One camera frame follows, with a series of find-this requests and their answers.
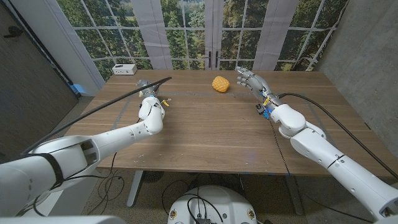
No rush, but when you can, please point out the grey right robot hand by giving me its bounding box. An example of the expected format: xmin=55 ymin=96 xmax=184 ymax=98
xmin=235 ymin=66 xmax=282 ymax=108

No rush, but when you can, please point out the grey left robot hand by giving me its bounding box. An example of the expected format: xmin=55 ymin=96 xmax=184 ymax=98
xmin=136 ymin=78 xmax=161 ymax=99

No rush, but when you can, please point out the orange toy pineapple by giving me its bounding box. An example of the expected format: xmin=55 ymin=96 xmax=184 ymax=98
xmin=211 ymin=75 xmax=231 ymax=93

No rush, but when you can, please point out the white power strip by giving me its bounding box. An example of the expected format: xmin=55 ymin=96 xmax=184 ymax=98
xmin=111 ymin=63 xmax=138 ymax=76

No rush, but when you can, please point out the printed window forest backdrop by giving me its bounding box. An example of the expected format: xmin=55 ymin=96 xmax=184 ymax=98
xmin=55 ymin=0 xmax=349 ymax=82

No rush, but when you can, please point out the black ribbed round disc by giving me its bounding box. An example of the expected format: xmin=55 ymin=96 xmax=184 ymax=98
xmin=142 ymin=170 xmax=165 ymax=184

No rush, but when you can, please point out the white table leg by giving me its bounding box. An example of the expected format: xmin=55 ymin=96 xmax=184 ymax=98
xmin=284 ymin=175 xmax=305 ymax=216
xmin=126 ymin=170 xmax=144 ymax=208

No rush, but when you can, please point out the dark wooden door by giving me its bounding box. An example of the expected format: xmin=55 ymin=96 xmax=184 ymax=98
xmin=0 ymin=0 xmax=79 ymax=162

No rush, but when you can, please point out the white robot torso base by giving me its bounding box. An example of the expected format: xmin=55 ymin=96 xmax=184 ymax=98
xmin=167 ymin=185 xmax=257 ymax=224

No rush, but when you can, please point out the white robot chest edge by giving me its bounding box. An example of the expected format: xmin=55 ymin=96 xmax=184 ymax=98
xmin=0 ymin=215 xmax=126 ymax=224

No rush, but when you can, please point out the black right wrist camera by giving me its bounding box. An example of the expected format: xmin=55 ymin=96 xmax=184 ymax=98
xmin=255 ymin=103 xmax=271 ymax=121

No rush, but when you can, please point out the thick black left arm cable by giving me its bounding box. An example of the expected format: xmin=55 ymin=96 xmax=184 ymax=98
xmin=21 ymin=77 xmax=172 ymax=156

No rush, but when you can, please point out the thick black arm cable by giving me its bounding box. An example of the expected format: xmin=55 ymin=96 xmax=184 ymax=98
xmin=278 ymin=92 xmax=398 ymax=180
xmin=21 ymin=77 xmax=172 ymax=156

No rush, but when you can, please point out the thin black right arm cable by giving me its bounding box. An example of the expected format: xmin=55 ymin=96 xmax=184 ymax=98
xmin=269 ymin=119 xmax=374 ymax=223

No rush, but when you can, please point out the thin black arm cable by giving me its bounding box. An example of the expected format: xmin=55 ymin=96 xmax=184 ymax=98
xmin=269 ymin=119 xmax=374 ymax=223
xmin=30 ymin=151 xmax=126 ymax=217

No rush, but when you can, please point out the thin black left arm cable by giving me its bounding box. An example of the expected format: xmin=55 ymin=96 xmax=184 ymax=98
xmin=30 ymin=151 xmax=126 ymax=217

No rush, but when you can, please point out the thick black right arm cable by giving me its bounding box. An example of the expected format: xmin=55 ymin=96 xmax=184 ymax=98
xmin=278 ymin=92 xmax=398 ymax=180

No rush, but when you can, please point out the black torso cable loop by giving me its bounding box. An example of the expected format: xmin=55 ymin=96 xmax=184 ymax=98
xmin=182 ymin=193 xmax=225 ymax=223

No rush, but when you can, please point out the black door handle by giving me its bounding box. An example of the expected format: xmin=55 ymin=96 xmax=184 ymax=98
xmin=2 ymin=26 xmax=24 ymax=39

